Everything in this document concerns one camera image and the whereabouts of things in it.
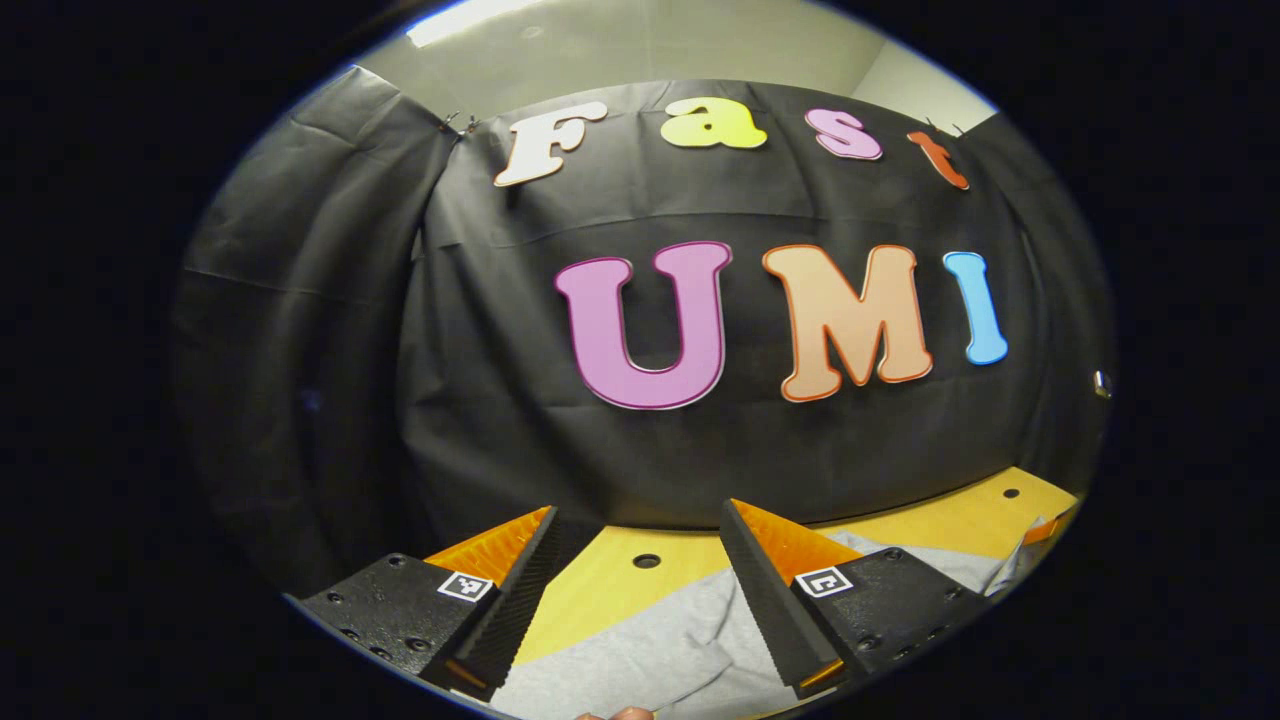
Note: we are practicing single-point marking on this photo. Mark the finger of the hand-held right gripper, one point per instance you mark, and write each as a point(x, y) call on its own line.
point(1045, 530)

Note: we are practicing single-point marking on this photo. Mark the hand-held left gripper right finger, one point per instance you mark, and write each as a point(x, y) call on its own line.
point(765, 590)

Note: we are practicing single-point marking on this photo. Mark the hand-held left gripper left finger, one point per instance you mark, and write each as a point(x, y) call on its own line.
point(520, 590)

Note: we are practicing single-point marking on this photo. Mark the grey sweatshirt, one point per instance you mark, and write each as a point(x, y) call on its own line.
point(640, 650)

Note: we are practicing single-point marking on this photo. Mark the black backdrop cloth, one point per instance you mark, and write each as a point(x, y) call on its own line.
point(500, 350)

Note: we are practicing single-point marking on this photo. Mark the metal clip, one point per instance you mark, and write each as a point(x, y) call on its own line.
point(945, 127)
point(458, 123)

